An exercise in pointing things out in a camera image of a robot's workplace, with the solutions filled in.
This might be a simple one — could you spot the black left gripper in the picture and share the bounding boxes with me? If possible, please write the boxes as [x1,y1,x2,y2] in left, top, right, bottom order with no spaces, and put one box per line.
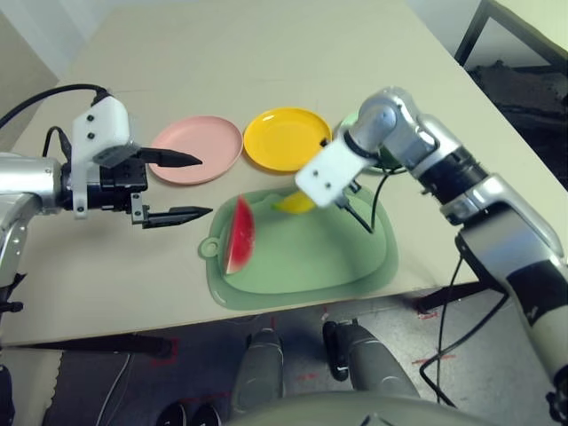
[86,144,214,231]

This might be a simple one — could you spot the yellow banana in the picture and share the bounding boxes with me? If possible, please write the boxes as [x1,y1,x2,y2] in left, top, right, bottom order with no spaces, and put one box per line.
[270,190,317,217]

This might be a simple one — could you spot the red watermelon slice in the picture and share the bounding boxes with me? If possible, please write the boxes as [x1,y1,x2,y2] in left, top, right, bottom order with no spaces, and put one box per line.
[223,193,257,276]

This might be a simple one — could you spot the light green plate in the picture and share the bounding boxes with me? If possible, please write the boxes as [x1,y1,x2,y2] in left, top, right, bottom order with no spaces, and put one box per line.
[336,110,403,174]

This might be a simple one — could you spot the yellow plate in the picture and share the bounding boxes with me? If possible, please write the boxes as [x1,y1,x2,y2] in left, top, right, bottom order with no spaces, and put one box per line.
[243,106,333,173]

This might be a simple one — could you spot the pink plate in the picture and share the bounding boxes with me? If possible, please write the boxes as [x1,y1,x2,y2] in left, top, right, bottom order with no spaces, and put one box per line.
[148,115,244,186]

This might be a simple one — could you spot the green cutting board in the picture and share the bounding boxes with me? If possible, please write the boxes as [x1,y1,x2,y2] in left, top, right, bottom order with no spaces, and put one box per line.
[198,185,399,311]

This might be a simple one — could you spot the black table foot bar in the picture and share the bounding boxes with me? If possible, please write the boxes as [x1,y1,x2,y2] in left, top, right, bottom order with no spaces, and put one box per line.
[4,335,172,359]
[416,279,507,312]

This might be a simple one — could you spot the black floor mat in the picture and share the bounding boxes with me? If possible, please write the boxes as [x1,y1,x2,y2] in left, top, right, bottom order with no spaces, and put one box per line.
[465,59,568,134]

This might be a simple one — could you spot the grey robot left leg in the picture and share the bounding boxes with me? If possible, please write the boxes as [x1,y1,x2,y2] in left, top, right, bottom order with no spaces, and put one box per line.
[230,327,285,412]

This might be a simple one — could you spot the grey robot leg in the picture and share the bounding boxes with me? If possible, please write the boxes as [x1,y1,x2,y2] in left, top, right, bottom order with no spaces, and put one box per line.
[322,319,421,398]
[230,327,285,412]

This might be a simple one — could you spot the black shoe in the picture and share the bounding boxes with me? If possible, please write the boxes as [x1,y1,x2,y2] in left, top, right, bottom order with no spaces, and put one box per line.
[157,401,192,426]
[193,402,223,426]

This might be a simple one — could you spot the grey robot right leg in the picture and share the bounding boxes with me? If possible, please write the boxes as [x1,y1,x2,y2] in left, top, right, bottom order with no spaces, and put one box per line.
[322,319,421,398]

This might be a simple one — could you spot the beige side table black legs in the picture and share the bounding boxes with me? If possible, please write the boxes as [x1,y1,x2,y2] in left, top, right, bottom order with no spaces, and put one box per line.
[454,0,568,67]

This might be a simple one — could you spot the grey robot torso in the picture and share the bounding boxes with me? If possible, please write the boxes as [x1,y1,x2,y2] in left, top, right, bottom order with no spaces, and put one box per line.
[228,390,485,426]

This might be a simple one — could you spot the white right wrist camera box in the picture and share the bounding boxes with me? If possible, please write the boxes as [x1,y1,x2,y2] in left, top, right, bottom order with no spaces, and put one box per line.
[296,132,369,209]

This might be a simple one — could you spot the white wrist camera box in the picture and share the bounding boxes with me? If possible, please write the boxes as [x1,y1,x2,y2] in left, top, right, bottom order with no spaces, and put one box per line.
[70,95,134,221]
[296,132,369,209]

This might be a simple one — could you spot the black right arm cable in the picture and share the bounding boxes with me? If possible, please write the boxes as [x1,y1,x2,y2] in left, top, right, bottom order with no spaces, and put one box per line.
[341,166,509,408]

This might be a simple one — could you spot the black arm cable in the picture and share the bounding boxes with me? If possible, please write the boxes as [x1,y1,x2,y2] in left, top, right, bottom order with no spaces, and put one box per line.
[341,166,509,408]
[0,83,112,168]

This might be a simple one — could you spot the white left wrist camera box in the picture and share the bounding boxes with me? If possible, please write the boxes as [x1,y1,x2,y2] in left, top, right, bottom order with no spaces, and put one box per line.
[70,95,134,221]

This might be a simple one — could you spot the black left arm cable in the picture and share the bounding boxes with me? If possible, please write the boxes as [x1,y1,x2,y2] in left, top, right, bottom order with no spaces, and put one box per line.
[0,83,112,168]

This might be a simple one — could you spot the thin white floor cable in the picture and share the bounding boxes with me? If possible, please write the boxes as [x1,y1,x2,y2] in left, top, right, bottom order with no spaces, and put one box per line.
[95,352,132,426]

